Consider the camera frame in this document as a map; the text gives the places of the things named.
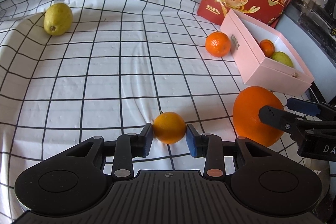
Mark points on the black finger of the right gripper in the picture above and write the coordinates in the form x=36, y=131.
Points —
x=303, y=107
x=279, y=119

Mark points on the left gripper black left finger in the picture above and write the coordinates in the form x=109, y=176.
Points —
x=127, y=147

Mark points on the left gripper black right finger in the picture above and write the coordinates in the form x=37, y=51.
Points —
x=212, y=148

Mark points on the large orange fruit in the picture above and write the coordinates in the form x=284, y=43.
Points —
x=246, y=115

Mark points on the small orange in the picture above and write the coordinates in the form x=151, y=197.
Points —
x=169, y=127

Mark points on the mandarin orange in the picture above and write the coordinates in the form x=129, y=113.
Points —
x=218, y=44
x=267, y=47

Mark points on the yellow lemon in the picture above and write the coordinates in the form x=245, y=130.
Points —
x=58, y=19

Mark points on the green pear in box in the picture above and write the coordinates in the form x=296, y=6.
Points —
x=283, y=58

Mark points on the pink cardboard box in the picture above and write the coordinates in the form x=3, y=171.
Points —
x=255, y=68

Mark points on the mandarin orange in box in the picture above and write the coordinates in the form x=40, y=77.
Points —
x=267, y=47

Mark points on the computer monitor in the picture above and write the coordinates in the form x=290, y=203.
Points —
x=309, y=25

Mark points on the white checkered tablecloth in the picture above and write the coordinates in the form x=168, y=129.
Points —
x=120, y=64

